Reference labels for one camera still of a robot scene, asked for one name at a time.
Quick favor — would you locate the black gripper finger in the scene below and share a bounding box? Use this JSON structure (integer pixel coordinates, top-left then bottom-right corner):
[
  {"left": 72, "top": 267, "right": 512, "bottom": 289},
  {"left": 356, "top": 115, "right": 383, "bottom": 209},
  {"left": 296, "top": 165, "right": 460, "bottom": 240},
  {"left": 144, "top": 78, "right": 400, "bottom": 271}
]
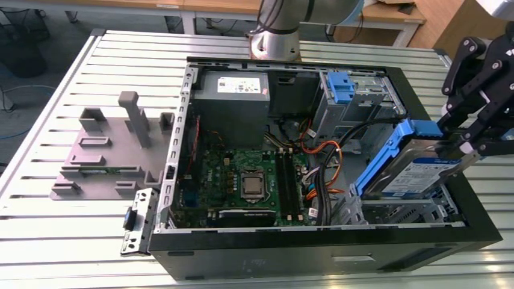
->
[
  {"left": 435, "top": 36, "right": 503, "bottom": 134},
  {"left": 439, "top": 104, "right": 514, "bottom": 158}
]

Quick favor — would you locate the black mesh waste basket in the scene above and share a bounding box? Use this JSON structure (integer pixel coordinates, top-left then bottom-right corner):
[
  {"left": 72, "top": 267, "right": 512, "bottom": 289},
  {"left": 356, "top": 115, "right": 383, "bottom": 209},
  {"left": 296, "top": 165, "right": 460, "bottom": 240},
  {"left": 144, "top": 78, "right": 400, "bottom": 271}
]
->
[{"left": 0, "top": 7, "right": 52, "bottom": 79}]

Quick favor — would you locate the grey metal drive cage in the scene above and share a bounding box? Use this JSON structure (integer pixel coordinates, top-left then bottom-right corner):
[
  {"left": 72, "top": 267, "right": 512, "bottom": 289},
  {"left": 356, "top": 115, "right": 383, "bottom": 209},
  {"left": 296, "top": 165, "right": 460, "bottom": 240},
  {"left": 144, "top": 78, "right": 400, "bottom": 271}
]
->
[{"left": 312, "top": 70, "right": 405, "bottom": 142}]

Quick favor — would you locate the black RAM slot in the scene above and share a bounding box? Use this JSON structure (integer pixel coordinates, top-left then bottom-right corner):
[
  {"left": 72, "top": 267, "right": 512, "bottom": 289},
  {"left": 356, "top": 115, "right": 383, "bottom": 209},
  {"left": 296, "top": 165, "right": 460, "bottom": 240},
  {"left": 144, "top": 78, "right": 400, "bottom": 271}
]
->
[
  {"left": 274, "top": 149, "right": 293, "bottom": 222},
  {"left": 285, "top": 149, "right": 305, "bottom": 221}
]

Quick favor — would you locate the brown wooden cabinet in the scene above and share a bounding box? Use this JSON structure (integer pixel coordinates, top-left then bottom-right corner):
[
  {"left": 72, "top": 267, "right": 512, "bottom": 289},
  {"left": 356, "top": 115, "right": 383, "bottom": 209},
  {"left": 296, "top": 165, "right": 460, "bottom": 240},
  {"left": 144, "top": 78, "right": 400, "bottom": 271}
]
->
[{"left": 408, "top": 0, "right": 514, "bottom": 88}]

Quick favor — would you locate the wooden desk white frame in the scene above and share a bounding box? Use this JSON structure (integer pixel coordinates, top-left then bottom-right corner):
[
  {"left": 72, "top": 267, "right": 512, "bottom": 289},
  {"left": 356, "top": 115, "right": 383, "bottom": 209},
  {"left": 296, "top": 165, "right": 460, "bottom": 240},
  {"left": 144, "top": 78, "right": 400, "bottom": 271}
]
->
[
  {"left": 332, "top": 0, "right": 425, "bottom": 46},
  {"left": 38, "top": 0, "right": 261, "bottom": 36}
]

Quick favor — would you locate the blue plastic drive latch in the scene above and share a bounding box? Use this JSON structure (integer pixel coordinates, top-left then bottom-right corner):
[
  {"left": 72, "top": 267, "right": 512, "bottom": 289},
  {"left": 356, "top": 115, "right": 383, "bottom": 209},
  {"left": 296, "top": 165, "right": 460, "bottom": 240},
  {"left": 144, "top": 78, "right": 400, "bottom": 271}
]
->
[{"left": 327, "top": 72, "right": 356, "bottom": 105}]

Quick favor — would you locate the black open PC case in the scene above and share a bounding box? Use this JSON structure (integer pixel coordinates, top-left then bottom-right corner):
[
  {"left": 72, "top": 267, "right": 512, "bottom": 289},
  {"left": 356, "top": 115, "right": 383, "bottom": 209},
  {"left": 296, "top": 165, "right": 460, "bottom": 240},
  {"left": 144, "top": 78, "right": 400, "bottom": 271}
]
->
[{"left": 145, "top": 55, "right": 503, "bottom": 281}]

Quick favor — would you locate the blue floor cable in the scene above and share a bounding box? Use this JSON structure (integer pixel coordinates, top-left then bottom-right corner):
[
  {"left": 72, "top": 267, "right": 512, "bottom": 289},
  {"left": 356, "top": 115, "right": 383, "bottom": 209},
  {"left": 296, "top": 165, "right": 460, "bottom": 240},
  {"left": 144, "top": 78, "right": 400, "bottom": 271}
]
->
[{"left": 0, "top": 84, "right": 57, "bottom": 141}]

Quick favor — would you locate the green motherboard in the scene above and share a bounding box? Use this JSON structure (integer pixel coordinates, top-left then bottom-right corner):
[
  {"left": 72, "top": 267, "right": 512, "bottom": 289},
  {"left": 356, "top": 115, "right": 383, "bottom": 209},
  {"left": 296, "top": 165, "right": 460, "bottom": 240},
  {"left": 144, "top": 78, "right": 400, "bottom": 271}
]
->
[{"left": 172, "top": 147, "right": 317, "bottom": 228}]

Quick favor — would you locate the black CPU socket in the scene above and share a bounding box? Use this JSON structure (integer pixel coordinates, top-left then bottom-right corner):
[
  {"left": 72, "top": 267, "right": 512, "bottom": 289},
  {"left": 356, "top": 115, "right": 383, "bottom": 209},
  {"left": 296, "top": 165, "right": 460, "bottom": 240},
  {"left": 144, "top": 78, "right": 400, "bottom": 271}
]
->
[{"left": 238, "top": 168, "right": 269, "bottom": 205}]

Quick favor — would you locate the metal expansion slot bracket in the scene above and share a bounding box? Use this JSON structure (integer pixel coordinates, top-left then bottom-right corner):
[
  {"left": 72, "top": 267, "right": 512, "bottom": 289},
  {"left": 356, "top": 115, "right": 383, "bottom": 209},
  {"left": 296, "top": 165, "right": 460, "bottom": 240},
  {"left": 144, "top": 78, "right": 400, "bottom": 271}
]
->
[{"left": 120, "top": 187, "right": 158, "bottom": 257}]

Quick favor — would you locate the green RAM stick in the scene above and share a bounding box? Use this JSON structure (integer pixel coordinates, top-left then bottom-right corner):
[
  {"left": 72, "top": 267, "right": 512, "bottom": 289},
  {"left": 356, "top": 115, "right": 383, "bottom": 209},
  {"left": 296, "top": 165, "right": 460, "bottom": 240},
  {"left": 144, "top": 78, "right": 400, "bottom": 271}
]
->
[{"left": 77, "top": 168, "right": 121, "bottom": 176}]

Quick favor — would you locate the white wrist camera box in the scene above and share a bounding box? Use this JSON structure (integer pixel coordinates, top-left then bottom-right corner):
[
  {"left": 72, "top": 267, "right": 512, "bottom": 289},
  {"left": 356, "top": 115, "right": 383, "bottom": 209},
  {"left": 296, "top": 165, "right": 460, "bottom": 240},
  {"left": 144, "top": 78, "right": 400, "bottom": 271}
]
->
[{"left": 479, "top": 0, "right": 514, "bottom": 18}]

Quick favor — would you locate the grey plastic parts rack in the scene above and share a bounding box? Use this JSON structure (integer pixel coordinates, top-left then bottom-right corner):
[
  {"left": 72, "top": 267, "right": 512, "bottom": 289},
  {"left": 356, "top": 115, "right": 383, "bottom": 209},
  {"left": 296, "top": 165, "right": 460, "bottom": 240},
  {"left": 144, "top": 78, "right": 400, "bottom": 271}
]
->
[{"left": 46, "top": 90, "right": 177, "bottom": 202}]

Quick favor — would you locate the silver CPU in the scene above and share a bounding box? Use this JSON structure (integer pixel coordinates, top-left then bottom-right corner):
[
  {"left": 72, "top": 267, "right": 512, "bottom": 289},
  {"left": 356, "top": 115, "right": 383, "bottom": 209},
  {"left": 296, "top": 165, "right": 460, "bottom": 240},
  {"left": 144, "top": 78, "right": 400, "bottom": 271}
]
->
[{"left": 242, "top": 177, "right": 264, "bottom": 194}]

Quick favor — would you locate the blue VGA connector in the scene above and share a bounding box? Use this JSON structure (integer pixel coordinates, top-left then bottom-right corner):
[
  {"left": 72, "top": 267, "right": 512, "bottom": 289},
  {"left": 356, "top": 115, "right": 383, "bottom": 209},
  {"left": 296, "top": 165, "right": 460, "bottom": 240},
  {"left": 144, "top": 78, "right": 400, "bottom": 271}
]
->
[{"left": 122, "top": 207, "right": 137, "bottom": 231}]

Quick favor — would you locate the hard disk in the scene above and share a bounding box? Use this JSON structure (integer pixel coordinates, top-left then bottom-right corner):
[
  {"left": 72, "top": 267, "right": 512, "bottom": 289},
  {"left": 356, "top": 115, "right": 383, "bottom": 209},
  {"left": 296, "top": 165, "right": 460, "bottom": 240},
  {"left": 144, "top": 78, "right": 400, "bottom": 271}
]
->
[{"left": 355, "top": 119, "right": 480, "bottom": 201}]

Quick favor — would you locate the orange wire bundle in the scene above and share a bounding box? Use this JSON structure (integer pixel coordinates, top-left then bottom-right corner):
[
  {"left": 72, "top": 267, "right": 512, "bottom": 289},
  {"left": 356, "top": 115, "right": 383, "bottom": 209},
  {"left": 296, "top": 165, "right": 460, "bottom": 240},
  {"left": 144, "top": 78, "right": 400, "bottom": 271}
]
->
[{"left": 299, "top": 140, "right": 345, "bottom": 199}]

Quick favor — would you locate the grey metal disk bay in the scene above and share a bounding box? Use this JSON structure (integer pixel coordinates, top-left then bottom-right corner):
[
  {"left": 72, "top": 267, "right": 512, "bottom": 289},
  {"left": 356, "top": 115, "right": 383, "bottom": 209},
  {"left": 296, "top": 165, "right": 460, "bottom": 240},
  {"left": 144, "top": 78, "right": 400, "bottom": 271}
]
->
[{"left": 348, "top": 182, "right": 460, "bottom": 225}]

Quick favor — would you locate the grey power supply unit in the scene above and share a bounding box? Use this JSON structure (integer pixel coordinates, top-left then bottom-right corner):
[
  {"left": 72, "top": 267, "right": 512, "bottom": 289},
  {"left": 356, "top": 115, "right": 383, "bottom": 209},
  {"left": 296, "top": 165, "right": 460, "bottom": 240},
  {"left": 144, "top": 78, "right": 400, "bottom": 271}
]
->
[{"left": 190, "top": 70, "right": 270, "bottom": 150}]

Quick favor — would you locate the black cable bundle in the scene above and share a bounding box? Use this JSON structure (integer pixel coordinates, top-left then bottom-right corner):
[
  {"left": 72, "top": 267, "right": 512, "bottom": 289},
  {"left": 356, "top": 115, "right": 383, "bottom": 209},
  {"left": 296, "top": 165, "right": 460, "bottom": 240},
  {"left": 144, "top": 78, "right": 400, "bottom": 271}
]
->
[{"left": 315, "top": 119, "right": 401, "bottom": 226}]

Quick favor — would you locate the black graphics card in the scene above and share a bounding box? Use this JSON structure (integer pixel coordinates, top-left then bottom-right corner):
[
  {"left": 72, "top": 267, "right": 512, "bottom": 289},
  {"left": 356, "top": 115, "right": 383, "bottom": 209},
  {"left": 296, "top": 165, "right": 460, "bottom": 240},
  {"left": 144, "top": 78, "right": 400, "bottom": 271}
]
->
[{"left": 206, "top": 207, "right": 277, "bottom": 228}]

